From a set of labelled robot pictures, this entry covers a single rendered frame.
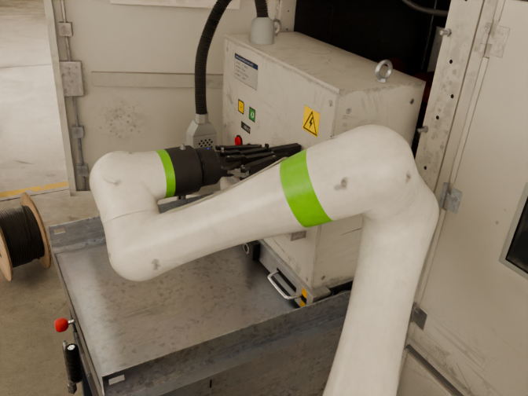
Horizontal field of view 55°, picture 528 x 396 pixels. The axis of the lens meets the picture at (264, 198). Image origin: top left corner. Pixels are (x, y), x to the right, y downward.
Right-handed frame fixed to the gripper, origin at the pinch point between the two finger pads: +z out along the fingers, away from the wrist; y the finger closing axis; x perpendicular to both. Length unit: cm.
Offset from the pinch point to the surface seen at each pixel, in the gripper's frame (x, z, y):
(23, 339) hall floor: -123, -56, -105
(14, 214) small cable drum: -89, -49, -154
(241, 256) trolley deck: -38.3, 0.5, -17.2
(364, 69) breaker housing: 16.1, 19.2, -0.8
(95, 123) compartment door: -15, -24, -69
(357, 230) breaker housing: -17.2, 14.6, 10.4
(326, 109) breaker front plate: 11.6, 3.8, 7.4
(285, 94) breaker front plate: 10.0, 3.8, -7.5
